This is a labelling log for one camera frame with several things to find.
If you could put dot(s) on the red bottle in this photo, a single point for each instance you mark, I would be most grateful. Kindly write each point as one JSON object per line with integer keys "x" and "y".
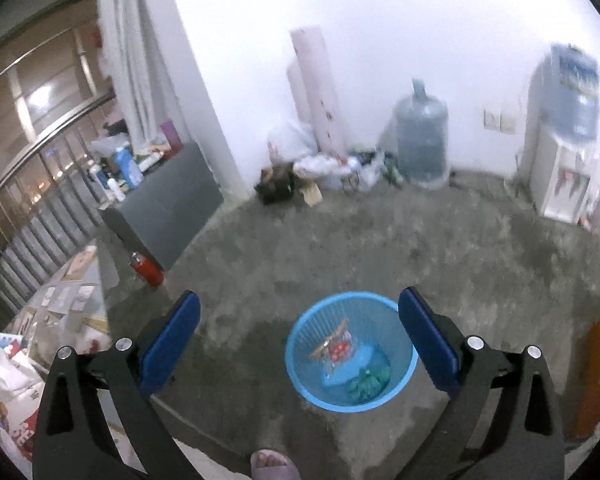
{"x": 147, "y": 269}

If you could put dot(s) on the white printed plastic bag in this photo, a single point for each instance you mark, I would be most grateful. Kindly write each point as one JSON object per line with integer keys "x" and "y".
{"x": 5, "y": 375}

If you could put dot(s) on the wall socket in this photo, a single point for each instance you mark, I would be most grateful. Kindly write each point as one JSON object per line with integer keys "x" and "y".
{"x": 491, "y": 119}

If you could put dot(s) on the metal railing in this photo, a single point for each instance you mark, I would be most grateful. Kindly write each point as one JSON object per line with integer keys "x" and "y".
{"x": 30, "y": 245}

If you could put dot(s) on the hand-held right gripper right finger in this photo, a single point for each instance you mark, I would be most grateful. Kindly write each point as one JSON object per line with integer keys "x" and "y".
{"x": 430, "y": 345}

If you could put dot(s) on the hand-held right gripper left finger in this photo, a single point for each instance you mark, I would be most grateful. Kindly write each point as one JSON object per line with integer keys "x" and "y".
{"x": 172, "y": 345}

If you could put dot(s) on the blue plastic wastebasket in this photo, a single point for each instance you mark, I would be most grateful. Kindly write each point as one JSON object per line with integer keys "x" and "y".
{"x": 300, "y": 360}

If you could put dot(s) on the dark bag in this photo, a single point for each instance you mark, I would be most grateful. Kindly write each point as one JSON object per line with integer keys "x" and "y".
{"x": 275, "y": 185}

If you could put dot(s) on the green crumpled wrapper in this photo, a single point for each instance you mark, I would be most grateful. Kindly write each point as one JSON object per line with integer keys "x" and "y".
{"x": 370, "y": 385}

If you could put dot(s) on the purple cup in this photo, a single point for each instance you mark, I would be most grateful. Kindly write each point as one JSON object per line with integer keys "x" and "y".
{"x": 171, "y": 135}

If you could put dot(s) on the tall pink paper roll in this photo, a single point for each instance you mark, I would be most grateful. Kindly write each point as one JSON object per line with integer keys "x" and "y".
{"x": 317, "y": 90}

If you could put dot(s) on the white curtain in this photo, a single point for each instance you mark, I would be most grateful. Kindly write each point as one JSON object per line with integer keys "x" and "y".
{"x": 130, "y": 60}

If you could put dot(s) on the blue dispenser water bottle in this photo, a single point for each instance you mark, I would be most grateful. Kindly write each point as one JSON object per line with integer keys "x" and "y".
{"x": 575, "y": 95}

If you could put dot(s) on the small white bottle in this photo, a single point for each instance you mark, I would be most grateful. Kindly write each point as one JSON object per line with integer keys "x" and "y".
{"x": 112, "y": 188}

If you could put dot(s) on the grey table with picture cards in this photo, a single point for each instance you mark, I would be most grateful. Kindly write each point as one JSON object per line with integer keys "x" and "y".
{"x": 87, "y": 280}

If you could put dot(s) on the white water dispenser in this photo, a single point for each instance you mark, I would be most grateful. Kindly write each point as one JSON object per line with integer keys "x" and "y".
{"x": 560, "y": 180}

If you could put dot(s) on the brown orange snack wrapper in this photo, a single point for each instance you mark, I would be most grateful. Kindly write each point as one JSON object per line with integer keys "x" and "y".
{"x": 325, "y": 344}

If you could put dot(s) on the person's foot in slipper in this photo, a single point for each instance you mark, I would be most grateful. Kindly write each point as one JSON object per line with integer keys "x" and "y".
{"x": 272, "y": 465}

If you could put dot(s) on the blue white bottle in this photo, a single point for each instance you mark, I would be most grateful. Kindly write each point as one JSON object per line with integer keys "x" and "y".
{"x": 127, "y": 167}

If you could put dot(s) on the grey cabinet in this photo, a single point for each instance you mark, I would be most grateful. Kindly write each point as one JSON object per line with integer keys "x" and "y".
{"x": 170, "y": 205}

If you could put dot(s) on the cardboard piece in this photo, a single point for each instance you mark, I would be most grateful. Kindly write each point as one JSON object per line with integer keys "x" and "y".
{"x": 311, "y": 193}

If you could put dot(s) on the large clear water jug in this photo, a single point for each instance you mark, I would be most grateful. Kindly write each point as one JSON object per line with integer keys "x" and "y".
{"x": 422, "y": 135}

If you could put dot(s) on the red white snack wrapper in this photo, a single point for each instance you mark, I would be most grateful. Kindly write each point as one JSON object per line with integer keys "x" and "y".
{"x": 340, "y": 351}

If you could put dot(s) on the pile of white plastic bags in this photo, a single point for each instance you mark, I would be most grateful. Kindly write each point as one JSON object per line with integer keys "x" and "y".
{"x": 330, "y": 166}

